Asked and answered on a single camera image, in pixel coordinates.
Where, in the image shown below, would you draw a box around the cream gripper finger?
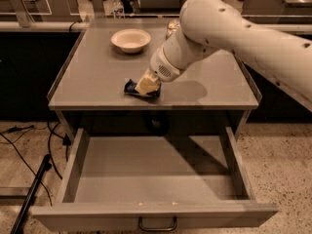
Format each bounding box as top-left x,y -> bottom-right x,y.
135,69 -> 160,96

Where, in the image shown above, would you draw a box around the grey cabinet table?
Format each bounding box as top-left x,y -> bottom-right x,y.
49,18 -> 261,138

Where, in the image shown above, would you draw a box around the black floor cables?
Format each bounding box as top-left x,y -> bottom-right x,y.
0,120 -> 72,207

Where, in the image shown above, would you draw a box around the clear plastic water bottle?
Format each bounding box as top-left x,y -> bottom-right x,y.
112,0 -> 125,19

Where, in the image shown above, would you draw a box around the metal drawer handle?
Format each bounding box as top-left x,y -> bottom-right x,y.
138,216 -> 177,232

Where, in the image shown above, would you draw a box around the white bowl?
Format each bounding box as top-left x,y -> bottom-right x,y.
111,29 -> 151,54

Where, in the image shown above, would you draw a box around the black pole on floor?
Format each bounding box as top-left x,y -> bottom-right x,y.
10,154 -> 52,234

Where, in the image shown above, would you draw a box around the blue rxbar blueberry wrapper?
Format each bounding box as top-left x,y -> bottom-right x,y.
124,79 -> 161,98

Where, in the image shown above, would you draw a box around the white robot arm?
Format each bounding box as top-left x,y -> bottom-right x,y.
135,0 -> 312,109

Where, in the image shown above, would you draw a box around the grey open top drawer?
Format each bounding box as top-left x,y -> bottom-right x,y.
31,128 -> 278,232

